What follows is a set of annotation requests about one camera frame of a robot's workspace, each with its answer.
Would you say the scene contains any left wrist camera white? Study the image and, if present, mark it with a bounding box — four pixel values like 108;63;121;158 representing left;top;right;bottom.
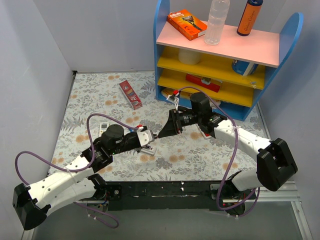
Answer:
136;126;154;148

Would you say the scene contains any white remote with screen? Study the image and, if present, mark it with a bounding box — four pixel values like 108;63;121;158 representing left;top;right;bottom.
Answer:
99;122;109;137

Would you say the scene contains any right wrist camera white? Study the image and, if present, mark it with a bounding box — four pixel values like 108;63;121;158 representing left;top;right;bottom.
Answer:
166;89;180;110

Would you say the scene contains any aluminium rail frame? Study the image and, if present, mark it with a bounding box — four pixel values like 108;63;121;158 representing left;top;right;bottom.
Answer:
22;181;312;240

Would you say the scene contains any blue shelf unit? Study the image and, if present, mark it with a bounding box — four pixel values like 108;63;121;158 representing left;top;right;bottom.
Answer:
153;0;304;121

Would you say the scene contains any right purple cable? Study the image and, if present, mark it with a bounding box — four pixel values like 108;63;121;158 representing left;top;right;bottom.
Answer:
177;86;261;217

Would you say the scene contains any clear plastic bottle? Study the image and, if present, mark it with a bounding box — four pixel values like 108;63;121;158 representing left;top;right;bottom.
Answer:
204;0;230;45

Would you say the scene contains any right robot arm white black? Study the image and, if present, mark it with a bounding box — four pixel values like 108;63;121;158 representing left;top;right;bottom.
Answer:
158;92;298;199

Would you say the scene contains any floral table mat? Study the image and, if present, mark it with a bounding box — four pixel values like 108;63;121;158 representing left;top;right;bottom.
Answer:
51;72;256;181

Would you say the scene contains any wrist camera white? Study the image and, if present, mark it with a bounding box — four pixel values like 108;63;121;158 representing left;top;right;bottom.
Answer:
166;89;180;110
136;126;154;148

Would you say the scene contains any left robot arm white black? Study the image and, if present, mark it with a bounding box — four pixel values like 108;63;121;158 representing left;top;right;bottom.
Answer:
12;124;156;231

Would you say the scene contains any red box on shelf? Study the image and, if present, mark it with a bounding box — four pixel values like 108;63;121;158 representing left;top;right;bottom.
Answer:
185;74;223;93

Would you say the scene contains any red toothpaste box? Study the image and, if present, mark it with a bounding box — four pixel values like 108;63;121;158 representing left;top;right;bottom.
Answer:
119;80;143;110

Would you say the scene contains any orange cylindrical bottle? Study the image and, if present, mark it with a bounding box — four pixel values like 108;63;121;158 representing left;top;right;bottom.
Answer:
236;0;263;36

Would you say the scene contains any yellow soap pack left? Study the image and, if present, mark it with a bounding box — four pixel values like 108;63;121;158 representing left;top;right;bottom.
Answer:
160;87;174;99

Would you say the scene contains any white paper roll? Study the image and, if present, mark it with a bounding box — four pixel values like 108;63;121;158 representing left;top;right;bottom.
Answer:
178;48;202;65

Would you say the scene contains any blue white can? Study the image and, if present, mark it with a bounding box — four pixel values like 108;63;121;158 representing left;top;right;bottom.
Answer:
231;59;259;76

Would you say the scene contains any yellow white pack middle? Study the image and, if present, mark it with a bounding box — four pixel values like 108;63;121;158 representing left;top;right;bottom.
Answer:
179;91;191;99

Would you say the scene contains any white pack right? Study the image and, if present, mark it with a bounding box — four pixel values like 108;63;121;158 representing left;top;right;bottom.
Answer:
211;100;221;107

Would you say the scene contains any orange razor box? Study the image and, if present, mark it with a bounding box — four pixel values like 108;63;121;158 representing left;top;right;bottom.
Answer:
167;9;207;41

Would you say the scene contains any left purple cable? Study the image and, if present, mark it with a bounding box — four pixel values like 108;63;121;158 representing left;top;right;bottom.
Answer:
14;113;143;229

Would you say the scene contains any purple cable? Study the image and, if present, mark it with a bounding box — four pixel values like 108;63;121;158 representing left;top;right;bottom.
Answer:
177;86;261;217
14;113;143;229

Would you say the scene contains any black base bar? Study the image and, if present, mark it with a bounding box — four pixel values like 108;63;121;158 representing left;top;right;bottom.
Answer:
77;180;256;212

